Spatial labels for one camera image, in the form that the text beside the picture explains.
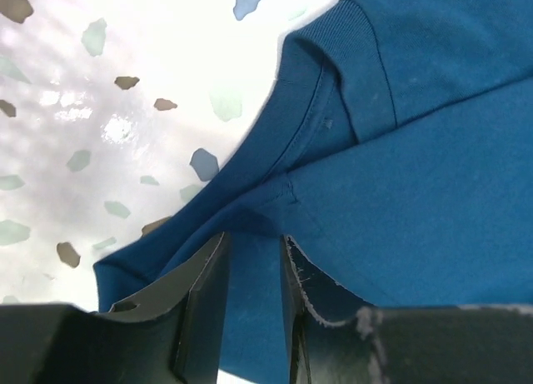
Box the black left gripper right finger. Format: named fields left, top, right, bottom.
left=280, top=237, right=532, bottom=383

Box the navy blue printed t-shirt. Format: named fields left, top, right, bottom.
left=95, top=0, right=532, bottom=383

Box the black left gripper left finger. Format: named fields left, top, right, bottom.
left=1, top=233, right=231, bottom=384

